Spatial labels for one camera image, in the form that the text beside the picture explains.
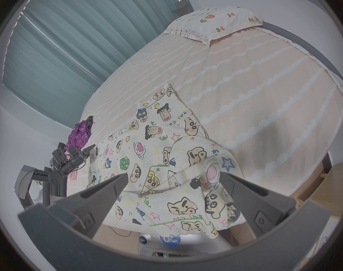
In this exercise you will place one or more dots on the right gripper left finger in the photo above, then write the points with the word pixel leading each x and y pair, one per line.
pixel 98 199

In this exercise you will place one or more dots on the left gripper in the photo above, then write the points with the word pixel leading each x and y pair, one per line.
pixel 73 160

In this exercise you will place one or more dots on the purple plastic bag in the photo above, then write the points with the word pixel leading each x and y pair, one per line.
pixel 80 135

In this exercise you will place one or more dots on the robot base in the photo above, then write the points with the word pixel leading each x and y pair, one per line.
pixel 185 246

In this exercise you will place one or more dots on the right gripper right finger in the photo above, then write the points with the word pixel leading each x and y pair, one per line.
pixel 253 205

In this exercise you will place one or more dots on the blue-green curtain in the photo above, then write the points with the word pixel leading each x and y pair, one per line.
pixel 69 44

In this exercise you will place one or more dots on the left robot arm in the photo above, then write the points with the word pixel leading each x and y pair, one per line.
pixel 38 179

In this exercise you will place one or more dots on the wooden bedside table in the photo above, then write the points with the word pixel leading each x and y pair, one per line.
pixel 332 190

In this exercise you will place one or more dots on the white printed pillow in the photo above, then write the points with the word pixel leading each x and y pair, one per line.
pixel 213 24

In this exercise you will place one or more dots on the bed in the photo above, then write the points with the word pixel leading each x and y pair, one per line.
pixel 245 94

